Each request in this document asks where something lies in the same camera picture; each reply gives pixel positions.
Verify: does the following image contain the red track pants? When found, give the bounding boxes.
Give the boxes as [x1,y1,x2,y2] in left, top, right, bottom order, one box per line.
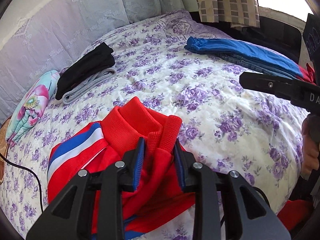
[47,98,195,239]

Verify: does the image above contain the right hand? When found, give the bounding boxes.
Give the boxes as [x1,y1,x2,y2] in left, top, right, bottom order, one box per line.
[301,117,319,179]

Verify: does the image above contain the folded blue jeans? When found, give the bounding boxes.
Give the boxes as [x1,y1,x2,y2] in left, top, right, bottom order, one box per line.
[217,53,297,79]

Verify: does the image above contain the blue folded garment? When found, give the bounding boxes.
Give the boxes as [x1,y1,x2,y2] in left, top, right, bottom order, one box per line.
[184,37,307,80]

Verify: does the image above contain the purple floral bedspread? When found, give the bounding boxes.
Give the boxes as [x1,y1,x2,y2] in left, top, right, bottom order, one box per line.
[1,11,307,236]

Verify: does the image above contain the checkered curtain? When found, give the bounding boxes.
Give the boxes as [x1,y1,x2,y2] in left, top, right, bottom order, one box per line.
[197,0,260,28]

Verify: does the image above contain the floral teal pink quilt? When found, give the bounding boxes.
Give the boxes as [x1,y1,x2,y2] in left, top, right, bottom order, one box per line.
[5,70,60,144]

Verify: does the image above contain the grey folded garment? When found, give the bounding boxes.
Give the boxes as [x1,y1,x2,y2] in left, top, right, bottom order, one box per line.
[62,67,117,105]

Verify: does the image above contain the black folded garment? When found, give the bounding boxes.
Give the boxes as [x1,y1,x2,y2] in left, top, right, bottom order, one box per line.
[55,42,115,100]

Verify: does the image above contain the white lace covered bedding pile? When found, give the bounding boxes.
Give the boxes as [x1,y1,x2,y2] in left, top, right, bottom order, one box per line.
[1,0,184,121]

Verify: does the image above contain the black camera box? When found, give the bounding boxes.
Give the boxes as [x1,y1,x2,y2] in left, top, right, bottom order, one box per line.
[303,14,319,61]

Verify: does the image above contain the black cable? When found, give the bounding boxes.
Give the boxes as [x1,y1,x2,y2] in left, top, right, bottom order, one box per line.
[0,152,45,213]

